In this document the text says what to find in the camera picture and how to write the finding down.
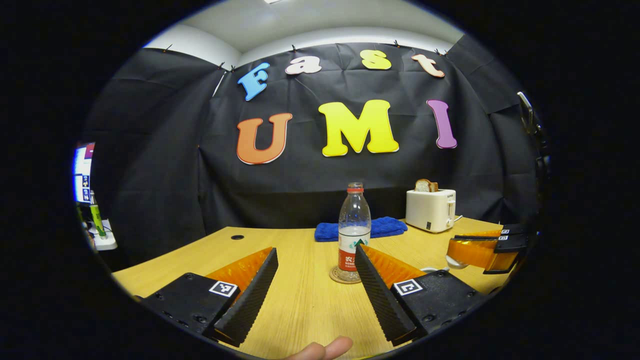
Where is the round wooden coaster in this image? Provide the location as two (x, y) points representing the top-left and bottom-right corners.
(329, 265), (363, 285)

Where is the blue folded towel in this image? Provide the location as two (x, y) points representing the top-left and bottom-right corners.
(314, 216), (409, 243)

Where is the black backdrop cloth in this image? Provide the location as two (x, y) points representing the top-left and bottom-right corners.
(82, 42), (546, 266)

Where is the green label bottle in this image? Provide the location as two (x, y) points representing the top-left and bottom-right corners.
(89, 190), (107, 240)

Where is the white toaster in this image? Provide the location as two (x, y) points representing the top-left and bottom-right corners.
(405, 188), (457, 234)

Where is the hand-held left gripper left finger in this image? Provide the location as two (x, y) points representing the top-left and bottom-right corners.
(135, 246), (280, 348)

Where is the small white side table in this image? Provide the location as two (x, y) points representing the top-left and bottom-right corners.
(87, 220), (118, 252)

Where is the computer monitor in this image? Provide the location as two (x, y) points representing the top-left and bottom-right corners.
(73, 142), (96, 203)

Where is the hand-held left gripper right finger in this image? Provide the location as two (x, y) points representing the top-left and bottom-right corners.
(353, 243), (488, 348)

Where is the clear plastic water bottle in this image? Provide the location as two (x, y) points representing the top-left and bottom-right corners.
(338, 182), (372, 273)

